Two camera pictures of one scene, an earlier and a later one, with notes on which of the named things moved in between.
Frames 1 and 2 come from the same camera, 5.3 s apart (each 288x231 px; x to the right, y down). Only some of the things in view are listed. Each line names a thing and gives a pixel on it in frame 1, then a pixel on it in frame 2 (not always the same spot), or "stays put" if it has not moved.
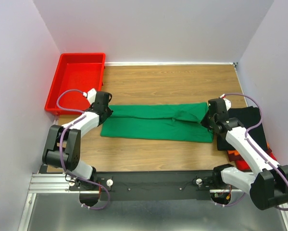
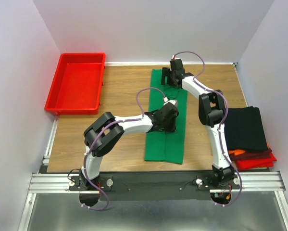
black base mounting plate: (127, 186) stays put
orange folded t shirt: (236, 152) stays put
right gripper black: (204, 121) → (166, 71)
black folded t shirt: (249, 118) stays put
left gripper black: (109, 111) → (172, 128)
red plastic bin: (84, 71) stays put
